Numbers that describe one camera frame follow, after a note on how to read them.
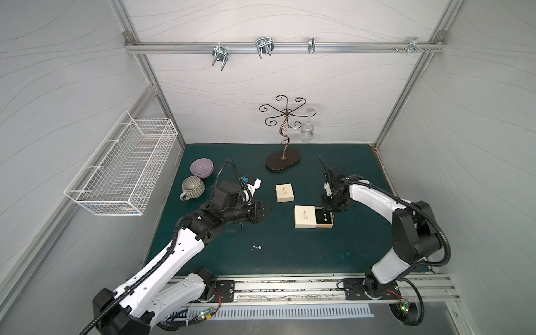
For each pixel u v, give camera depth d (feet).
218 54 2.57
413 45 2.51
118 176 2.25
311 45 2.57
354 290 2.41
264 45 2.51
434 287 2.52
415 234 1.50
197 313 2.29
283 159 3.66
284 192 3.15
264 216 2.09
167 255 1.45
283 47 2.54
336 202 2.51
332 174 2.44
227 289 2.40
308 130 3.20
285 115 2.98
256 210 2.01
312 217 2.92
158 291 1.39
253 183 2.13
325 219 2.94
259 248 2.75
